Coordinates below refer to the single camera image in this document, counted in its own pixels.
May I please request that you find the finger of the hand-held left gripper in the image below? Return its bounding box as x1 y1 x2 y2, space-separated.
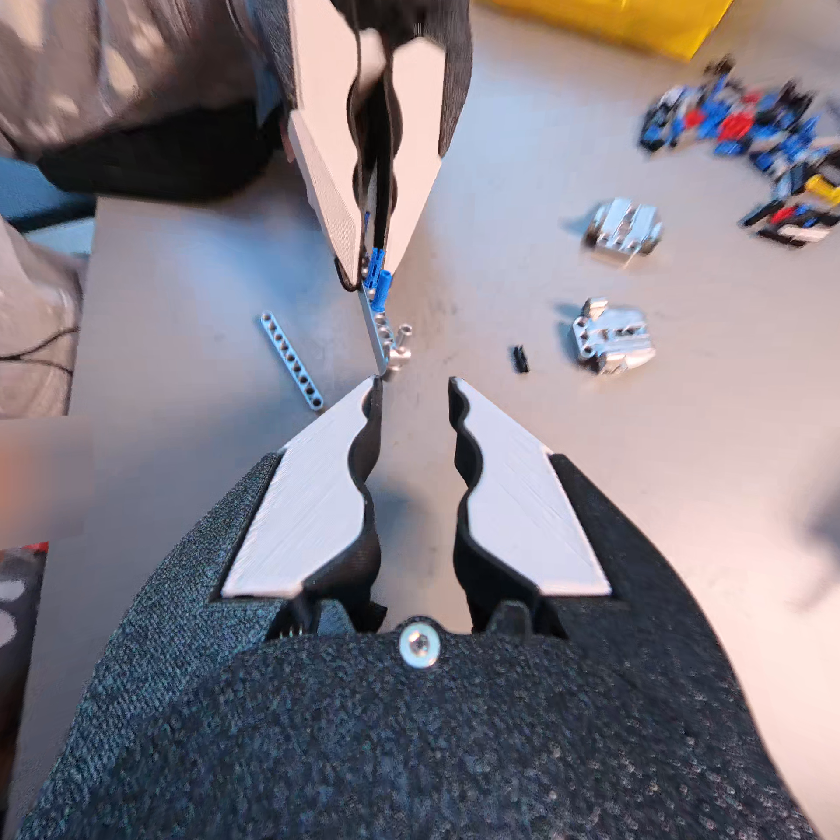
287 0 375 293
371 36 450 275

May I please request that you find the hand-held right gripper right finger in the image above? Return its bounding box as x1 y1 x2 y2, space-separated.
448 377 613 632

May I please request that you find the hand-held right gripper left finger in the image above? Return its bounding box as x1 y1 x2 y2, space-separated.
222 376 388 632

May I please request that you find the short grey perforated beam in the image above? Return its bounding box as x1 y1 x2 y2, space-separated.
259 310 326 412

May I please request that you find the long grey beam with pins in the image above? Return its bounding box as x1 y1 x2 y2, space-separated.
357 246 414 382

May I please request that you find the silver engine block piece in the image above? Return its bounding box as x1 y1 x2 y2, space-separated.
570 297 657 376
583 197 664 266

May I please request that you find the person's black clothing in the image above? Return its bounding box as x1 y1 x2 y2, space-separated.
36 98 286 201

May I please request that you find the yellow storage bin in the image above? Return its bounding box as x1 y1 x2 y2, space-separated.
472 0 735 63

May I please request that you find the person's camouflage hoodie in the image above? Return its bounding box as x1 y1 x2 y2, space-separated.
0 0 290 161

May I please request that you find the pile of small mixed pieces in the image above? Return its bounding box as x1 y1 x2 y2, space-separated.
638 56 840 249

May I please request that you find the pale patterned cloth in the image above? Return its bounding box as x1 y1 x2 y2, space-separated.
0 217 86 417

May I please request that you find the thin black cable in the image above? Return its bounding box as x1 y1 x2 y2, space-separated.
0 325 83 408

